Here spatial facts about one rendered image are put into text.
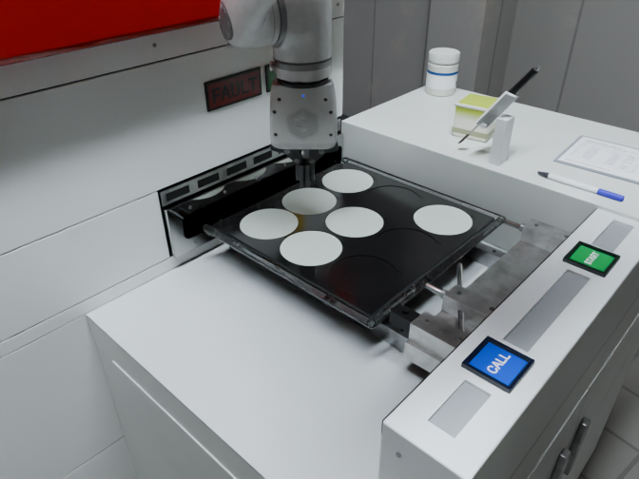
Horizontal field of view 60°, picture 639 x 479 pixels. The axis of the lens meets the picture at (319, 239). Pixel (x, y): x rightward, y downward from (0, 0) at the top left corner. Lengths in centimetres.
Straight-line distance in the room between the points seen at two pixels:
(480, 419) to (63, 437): 73
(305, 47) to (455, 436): 52
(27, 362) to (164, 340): 21
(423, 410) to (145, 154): 56
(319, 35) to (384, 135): 39
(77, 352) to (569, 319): 73
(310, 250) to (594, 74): 193
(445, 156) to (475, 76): 163
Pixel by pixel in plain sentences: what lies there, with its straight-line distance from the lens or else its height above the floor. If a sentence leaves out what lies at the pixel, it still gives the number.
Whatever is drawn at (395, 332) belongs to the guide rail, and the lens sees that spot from 81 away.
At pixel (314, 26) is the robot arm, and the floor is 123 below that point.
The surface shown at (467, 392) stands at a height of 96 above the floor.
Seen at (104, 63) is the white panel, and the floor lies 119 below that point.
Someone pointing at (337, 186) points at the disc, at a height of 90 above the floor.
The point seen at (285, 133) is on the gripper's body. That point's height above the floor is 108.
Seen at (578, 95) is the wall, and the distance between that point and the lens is 267.
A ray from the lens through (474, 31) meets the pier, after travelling 264.
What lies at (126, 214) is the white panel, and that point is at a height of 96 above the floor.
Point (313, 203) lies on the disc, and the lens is 100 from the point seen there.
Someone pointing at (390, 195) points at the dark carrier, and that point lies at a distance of 104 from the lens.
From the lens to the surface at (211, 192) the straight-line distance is 98.
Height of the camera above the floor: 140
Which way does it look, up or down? 33 degrees down
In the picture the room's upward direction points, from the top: straight up
